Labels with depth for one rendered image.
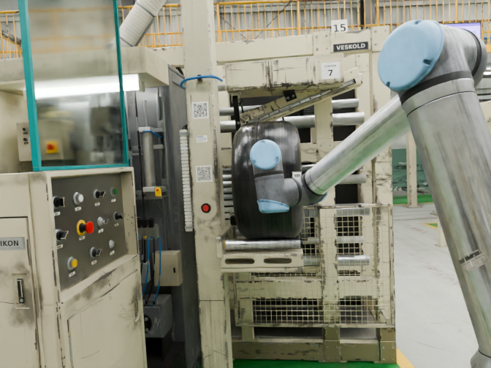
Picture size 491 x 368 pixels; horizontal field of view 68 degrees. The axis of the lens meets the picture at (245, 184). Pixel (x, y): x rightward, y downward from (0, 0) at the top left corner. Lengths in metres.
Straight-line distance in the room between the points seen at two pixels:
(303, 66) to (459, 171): 1.39
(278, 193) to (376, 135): 0.32
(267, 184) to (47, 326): 0.73
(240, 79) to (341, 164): 1.06
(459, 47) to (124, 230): 1.32
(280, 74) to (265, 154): 0.93
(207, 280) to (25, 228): 0.89
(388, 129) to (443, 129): 0.27
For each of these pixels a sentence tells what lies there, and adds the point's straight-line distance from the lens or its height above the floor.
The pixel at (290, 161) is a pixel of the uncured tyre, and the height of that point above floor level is 1.26.
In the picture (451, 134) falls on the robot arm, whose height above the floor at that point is 1.30.
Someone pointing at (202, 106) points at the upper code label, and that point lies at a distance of 1.69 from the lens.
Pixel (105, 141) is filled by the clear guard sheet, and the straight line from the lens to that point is 1.45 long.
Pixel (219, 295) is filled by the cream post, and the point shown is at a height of 0.65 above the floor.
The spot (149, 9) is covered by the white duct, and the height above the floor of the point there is 2.10.
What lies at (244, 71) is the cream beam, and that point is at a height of 1.73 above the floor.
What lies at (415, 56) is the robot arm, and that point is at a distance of 0.68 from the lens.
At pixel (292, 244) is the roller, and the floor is 0.90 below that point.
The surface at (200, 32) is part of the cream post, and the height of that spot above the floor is 1.85.
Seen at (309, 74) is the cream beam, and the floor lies 1.69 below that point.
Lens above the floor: 1.27
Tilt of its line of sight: 4 degrees down
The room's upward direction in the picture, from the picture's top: 3 degrees counter-clockwise
